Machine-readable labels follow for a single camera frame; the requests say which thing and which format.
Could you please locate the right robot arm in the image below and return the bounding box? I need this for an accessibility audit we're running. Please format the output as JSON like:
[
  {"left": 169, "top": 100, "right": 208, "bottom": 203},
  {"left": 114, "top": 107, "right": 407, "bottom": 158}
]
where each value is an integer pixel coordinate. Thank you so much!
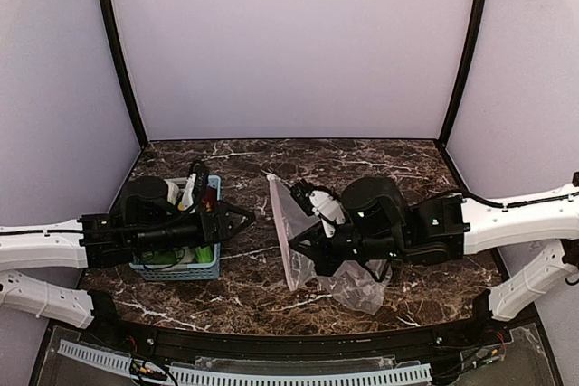
[{"left": 289, "top": 177, "right": 578, "bottom": 325}]

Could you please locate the black front rail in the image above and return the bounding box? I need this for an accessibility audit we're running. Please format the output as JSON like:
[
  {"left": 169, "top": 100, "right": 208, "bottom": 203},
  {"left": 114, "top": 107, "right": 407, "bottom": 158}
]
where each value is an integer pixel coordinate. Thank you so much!
[{"left": 76, "top": 290, "right": 539, "bottom": 372}]

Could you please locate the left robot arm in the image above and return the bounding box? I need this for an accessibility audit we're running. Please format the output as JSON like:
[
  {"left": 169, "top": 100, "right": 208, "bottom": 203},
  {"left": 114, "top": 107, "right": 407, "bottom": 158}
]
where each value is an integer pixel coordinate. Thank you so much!
[{"left": 1, "top": 175, "right": 255, "bottom": 329}]

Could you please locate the black frame post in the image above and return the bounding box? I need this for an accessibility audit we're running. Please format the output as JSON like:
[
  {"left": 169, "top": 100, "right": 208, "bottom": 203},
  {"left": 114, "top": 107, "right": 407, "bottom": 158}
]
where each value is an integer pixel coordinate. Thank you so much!
[
  {"left": 437, "top": 0, "right": 486, "bottom": 148},
  {"left": 99, "top": 0, "right": 149, "bottom": 149}
]

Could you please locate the clear zip top bag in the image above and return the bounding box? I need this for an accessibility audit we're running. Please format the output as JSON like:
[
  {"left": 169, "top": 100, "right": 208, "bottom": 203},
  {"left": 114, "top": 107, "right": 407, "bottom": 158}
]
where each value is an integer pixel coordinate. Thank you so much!
[{"left": 267, "top": 174, "right": 393, "bottom": 315}]

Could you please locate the green leafy vegetable toy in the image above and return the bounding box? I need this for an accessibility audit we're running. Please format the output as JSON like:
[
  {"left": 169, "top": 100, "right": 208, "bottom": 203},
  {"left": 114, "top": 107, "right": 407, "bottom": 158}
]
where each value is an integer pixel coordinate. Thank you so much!
[{"left": 139, "top": 249, "right": 177, "bottom": 266}]

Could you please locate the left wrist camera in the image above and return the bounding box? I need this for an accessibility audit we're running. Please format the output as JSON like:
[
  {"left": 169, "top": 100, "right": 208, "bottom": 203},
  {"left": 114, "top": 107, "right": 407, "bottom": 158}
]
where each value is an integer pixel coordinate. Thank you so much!
[{"left": 179, "top": 160, "right": 209, "bottom": 212}]

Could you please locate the green cucumber toy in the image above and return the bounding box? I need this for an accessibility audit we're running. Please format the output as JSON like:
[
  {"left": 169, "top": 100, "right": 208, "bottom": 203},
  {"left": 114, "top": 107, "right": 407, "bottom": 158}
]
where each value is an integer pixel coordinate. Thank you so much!
[{"left": 195, "top": 246, "right": 214, "bottom": 264}]

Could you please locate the blue plastic basket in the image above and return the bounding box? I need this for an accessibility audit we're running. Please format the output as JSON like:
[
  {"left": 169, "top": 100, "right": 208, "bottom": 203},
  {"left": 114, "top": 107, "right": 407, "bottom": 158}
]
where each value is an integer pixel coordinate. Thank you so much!
[{"left": 128, "top": 175, "right": 223, "bottom": 282}]

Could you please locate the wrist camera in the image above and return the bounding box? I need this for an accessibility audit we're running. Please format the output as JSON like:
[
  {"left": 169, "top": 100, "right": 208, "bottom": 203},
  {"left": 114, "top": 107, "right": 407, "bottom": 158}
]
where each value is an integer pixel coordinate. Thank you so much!
[
  {"left": 290, "top": 180, "right": 346, "bottom": 238},
  {"left": 179, "top": 160, "right": 209, "bottom": 212}
]

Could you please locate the white slotted cable duct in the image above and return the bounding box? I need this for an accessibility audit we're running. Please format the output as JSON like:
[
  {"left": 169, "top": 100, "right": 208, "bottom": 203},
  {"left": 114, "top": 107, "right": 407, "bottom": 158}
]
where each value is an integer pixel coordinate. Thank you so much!
[{"left": 58, "top": 340, "right": 432, "bottom": 385}]

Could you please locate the dark red apple toy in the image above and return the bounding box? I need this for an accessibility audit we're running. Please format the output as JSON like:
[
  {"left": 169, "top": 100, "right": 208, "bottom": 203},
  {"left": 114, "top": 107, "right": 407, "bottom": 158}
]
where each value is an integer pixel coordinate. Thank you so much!
[{"left": 202, "top": 186, "right": 217, "bottom": 212}]

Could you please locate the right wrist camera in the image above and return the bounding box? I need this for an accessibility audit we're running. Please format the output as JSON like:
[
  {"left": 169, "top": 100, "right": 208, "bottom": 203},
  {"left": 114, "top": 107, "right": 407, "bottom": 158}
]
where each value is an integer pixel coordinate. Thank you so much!
[{"left": 290, "top": 180, "right": 346, "bottom": 238}]

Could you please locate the left black frame post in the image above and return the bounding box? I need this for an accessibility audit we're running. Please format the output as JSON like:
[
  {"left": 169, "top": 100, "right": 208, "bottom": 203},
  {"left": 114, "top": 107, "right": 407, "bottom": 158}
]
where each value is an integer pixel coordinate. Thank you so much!
[{"left": 99, "top": 0, "right": 149, "bottom": 149}]

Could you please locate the white radish toy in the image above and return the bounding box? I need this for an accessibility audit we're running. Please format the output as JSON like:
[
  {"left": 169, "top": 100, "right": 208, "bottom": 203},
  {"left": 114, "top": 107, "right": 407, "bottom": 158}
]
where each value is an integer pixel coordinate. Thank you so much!
[{"left": 165, "top": 180, "right": 180, "bottom": 205}]

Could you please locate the right black frame post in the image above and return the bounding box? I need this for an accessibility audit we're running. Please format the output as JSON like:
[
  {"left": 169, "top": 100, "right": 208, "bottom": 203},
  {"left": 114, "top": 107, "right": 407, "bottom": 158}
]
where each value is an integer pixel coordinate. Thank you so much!
[{"left": 437, "top": 0, "right": 486, "bottom": 148}]

